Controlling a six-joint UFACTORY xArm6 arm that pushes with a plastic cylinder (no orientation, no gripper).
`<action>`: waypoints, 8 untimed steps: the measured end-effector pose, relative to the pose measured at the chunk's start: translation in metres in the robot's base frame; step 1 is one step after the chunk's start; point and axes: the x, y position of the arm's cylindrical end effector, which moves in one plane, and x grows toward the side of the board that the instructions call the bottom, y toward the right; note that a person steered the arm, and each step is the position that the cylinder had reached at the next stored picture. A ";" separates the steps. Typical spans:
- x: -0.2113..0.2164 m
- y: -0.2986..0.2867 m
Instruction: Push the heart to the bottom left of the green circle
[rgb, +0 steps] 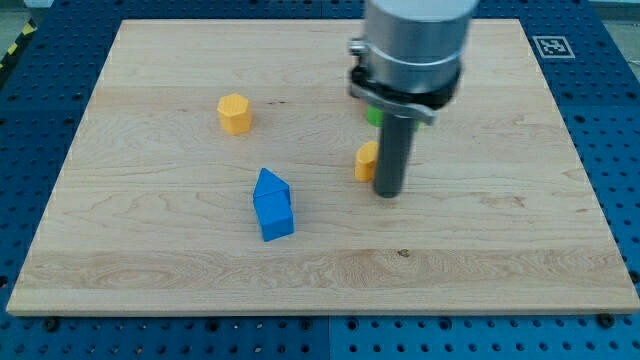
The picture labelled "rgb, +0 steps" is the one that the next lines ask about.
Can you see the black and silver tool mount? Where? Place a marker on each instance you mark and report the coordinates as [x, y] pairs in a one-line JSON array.
[[414, 90]]

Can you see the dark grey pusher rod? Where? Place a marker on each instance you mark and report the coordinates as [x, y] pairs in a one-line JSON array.
[[395, 143]]

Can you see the yellow heart block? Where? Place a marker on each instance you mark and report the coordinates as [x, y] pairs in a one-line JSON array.
[[366, 161]]

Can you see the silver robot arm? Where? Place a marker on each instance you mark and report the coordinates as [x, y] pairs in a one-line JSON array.
[[418, 30]]

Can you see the green circle block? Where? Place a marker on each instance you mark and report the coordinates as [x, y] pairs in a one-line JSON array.
[[376, 118]]

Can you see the blue triangle block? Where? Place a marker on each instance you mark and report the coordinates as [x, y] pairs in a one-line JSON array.
[[268, 182]]

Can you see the white fiducial marker tag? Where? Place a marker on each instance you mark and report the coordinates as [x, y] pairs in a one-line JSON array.
[[553, 47]]

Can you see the blue cube block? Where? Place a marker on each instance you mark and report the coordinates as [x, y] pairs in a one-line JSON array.
[[274, 215]]

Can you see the yellow hexagon block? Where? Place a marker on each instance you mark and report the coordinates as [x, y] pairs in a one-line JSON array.
[[234, 114]]

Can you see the light wooden board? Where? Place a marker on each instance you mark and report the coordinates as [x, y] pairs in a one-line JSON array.
[[153, 214]]

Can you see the yellow black hazard tape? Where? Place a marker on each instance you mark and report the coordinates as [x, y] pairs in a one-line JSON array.
[[18, 47]]

